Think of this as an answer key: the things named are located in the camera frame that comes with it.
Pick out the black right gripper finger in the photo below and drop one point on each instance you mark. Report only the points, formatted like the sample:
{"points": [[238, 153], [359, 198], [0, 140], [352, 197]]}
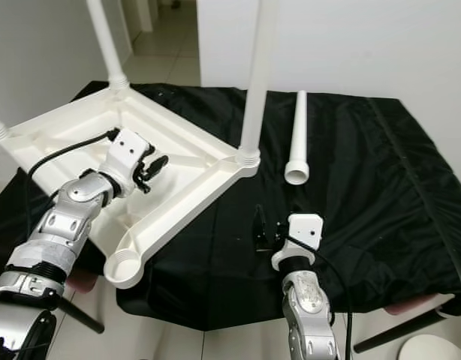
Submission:
{"points": [[260, 223]]}

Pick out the white plastic table top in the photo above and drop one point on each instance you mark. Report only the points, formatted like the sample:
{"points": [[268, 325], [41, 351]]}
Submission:
{"points": [[185, 187]]}

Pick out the black cloth table cover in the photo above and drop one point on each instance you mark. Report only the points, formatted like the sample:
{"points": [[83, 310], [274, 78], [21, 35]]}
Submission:
{"points": [[396, 225]]}

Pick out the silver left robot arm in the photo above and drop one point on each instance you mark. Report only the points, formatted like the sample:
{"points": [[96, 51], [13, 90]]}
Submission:
{"points": [[65, 225]]}

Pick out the white round base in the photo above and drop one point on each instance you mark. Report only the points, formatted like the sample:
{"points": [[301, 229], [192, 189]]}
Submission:
{"points": [[437, 349]]}

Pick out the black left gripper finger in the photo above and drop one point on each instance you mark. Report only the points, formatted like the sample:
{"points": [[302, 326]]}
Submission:
{"points": [[158, 166]]}

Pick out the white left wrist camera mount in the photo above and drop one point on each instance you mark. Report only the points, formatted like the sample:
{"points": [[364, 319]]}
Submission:
{"points": [[129, 150]]}

